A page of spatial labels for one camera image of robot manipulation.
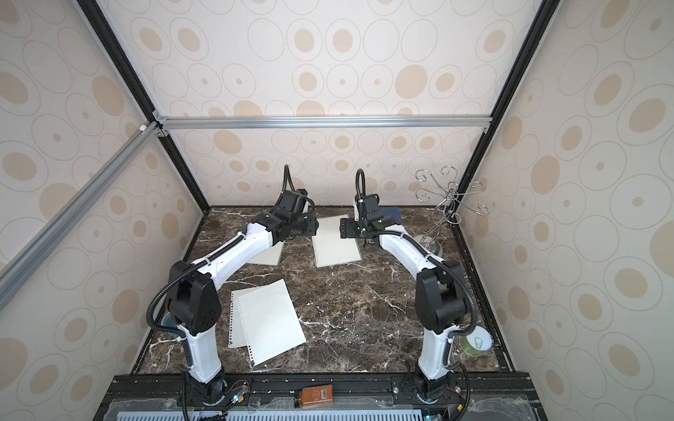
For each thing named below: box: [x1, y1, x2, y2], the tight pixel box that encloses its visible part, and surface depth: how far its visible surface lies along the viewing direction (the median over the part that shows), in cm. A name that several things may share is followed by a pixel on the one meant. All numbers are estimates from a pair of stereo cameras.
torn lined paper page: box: [236, 278, 307, 367], surface depth 89 cm
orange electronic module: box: [300, 384, 334, 407], surface depth 71 cm
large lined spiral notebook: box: [311, 214, 363, 268], surface depth 107 cm
